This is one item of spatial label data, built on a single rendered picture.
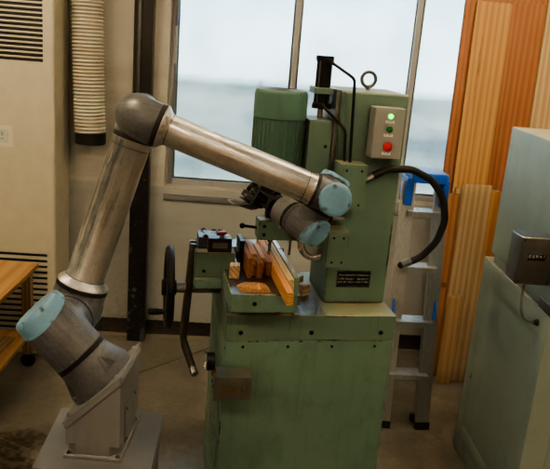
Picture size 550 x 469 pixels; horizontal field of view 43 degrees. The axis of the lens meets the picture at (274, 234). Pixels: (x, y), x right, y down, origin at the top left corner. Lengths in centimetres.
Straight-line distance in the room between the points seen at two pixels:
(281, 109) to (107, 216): 65
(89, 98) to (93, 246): 162
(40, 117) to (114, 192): 156
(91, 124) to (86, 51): 34
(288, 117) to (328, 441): 112
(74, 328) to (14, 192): 177
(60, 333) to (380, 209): 111
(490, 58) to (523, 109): 32
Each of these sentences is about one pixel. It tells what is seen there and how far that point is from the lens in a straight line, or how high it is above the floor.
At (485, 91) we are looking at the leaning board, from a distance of 371.
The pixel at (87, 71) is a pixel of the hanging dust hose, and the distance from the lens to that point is 356.
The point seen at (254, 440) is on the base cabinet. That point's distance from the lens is 250.
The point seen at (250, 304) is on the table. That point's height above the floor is 87.
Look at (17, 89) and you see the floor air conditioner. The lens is 354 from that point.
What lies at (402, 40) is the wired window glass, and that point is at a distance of 381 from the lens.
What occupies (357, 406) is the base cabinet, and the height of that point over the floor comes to 46.
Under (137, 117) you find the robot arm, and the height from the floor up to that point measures 144.
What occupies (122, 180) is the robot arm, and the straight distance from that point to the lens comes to 200.
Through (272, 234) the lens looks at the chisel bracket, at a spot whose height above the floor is 102.
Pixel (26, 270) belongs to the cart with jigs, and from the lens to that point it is 349.
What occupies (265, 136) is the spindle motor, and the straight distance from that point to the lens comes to 229.
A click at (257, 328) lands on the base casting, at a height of 75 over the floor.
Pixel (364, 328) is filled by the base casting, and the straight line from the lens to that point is 239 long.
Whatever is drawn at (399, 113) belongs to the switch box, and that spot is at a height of 147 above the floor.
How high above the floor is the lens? 167
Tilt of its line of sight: 16 degrees down
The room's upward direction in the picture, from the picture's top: 5 degrees clockwise
